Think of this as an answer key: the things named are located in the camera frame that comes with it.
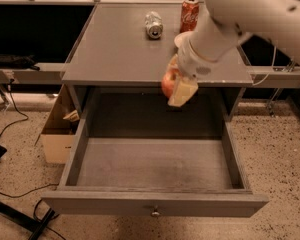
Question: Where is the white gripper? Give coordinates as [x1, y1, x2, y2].
[166, 35, 217, 107]

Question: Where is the cardboard box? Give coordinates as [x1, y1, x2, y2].
[40, 85, 80, 164]

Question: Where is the red apple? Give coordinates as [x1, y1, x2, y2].
[161, 68, 179, 98]

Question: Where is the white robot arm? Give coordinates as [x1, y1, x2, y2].
[168, 0, 300, 107]

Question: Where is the metal frame rail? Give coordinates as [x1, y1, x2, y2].
[0, 63, 65, 85]

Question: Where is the black bag on rail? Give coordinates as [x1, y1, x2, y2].
[0, 54, 40, 71]

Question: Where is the metal drawer knob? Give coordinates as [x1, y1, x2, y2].
[151, 207, 160, 218]

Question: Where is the white paper bowl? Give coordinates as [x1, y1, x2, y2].
[174, 31, 192, 48]

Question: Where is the red cola can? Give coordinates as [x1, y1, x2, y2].
[180, 0, 199, 32]

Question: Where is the black stand base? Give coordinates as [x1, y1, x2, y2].
[0, 201, 55, 240]

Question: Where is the crushed silver can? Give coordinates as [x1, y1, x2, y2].
[145, 11, 163, 39]

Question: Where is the white hanging cable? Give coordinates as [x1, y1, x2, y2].
[252, 45, 278, 88]

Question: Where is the open grey drawer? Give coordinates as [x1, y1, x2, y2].
[42, 116, 269, 217]

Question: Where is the black floor cable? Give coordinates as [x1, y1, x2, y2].
[0, 78, 60, 199]

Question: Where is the grey cabinet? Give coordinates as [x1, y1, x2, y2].
[62, 4, 252, 125]

